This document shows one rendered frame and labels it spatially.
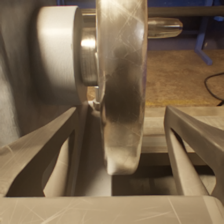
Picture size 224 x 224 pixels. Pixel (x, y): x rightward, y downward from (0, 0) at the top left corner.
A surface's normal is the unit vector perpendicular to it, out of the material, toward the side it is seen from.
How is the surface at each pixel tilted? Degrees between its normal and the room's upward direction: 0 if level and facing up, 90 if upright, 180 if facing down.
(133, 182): 8
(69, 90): 104
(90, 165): 0
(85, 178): 0
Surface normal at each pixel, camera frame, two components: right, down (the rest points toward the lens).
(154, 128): -0.02, -0.80
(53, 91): 0.00, 0.77
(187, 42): 0.00, 0.60
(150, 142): -0.01, -0.09
